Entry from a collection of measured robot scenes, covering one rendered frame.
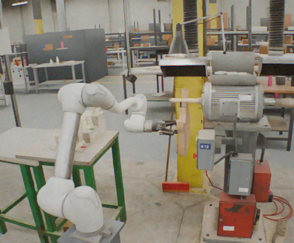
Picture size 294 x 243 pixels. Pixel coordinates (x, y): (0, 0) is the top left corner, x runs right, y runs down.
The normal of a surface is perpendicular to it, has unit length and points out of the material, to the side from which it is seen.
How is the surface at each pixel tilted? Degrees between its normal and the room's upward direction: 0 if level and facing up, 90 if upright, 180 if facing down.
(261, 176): 90
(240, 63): 90
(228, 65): 90
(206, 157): 90
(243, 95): 62
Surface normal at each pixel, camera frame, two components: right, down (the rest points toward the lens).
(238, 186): -0.25, 0.32
